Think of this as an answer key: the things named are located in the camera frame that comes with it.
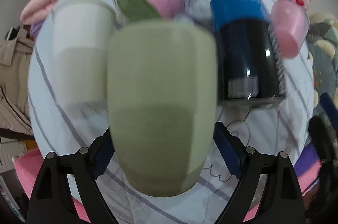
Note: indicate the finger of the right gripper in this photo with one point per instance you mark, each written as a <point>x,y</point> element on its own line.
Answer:
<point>329,107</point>
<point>326,198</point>

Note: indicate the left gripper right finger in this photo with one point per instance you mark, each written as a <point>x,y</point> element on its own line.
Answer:
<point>282,200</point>

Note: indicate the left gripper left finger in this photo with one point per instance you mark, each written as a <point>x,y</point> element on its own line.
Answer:
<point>88,164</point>

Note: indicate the light green plastic cup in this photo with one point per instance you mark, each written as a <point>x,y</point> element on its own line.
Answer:
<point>162,98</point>

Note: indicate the small pink plastic cup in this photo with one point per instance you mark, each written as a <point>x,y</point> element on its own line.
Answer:
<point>290,25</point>

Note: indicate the white paper cup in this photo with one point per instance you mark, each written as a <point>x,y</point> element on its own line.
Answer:
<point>81,31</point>

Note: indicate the purple blanket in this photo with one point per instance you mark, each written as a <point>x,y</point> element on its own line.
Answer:
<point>307,164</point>

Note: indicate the white purple striped quilt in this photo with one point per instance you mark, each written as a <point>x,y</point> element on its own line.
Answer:
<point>268,130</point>

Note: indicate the pink bed sheet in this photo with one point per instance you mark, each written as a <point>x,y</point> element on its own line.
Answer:
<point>25,176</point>

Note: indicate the grey plush toy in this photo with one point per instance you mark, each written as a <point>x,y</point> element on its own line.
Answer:
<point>323,53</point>

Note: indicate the blue black metal can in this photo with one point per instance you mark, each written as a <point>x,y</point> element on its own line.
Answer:
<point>250,68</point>

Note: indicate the triangle pattern cushion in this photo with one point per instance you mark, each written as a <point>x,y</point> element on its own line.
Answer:
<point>323,25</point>

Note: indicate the beige jacket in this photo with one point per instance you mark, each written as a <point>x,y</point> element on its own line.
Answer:
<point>15,61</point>

